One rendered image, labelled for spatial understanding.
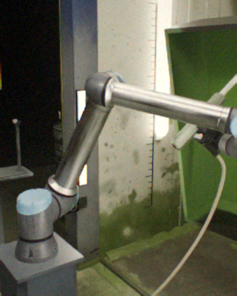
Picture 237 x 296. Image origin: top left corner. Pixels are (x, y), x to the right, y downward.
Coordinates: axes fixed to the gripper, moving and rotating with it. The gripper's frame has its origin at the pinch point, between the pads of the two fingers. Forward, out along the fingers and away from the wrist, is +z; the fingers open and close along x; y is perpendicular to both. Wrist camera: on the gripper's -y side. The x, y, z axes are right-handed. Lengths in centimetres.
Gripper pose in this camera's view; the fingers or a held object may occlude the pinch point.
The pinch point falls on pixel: (195, 130)
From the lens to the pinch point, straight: 170.6
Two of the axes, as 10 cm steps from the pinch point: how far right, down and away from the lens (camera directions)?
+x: 6.6, -7.5, 0.8
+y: 6.6, 6.2, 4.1
